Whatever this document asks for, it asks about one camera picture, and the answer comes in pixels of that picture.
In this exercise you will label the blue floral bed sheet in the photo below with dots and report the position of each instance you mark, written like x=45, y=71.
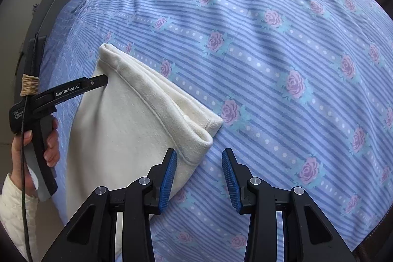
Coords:
x=276, y=65

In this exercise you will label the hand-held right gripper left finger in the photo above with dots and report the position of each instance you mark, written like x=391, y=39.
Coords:
x=168, y=182

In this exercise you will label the person's left hand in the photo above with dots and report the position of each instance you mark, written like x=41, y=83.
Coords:
x=16, y=157

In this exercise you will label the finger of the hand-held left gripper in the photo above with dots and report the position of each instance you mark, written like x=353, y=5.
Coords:
x=70, y=92

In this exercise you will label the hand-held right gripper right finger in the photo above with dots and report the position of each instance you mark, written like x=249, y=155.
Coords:
x=230, y=182

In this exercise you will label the cream sweatshirt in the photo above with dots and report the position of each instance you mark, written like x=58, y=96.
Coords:
x=129, y=127

